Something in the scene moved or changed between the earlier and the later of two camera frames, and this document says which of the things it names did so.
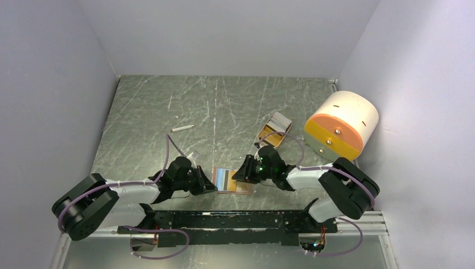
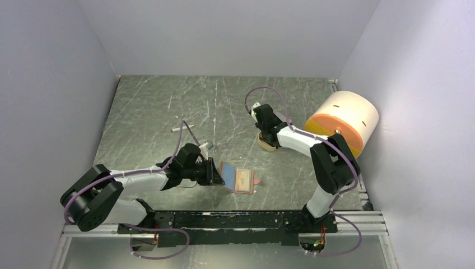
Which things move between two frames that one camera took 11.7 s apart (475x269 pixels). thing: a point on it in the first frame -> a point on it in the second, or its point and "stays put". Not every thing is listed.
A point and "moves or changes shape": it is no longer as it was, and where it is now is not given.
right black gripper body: x=266 y=173 -> x=262 y=130
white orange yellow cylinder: x=341 y=126 stays put
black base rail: x=235 y=228 stays put
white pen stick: x=182 y=128 stays put
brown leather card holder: x=222 y=180 moves or changes shape
